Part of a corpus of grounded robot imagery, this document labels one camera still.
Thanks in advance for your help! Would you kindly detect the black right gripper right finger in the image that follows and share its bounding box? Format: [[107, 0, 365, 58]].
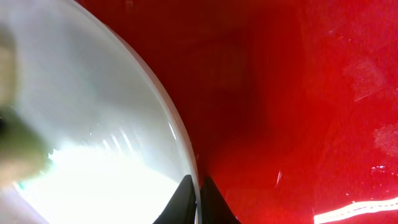
[[200, 176, 241, 224]]

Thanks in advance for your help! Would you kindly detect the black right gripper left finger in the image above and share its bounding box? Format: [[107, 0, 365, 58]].
[[153, 175, 197, 224]]

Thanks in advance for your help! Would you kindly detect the white plate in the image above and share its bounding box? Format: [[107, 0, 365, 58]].
[[1, 1, 202, 223]]

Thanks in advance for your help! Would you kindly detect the green yellow sponge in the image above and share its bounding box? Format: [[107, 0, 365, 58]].
[[1, 25, 52, 188]]

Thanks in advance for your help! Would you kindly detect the red serving tray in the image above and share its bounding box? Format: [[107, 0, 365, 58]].
[[82, 0, 397, 223]]

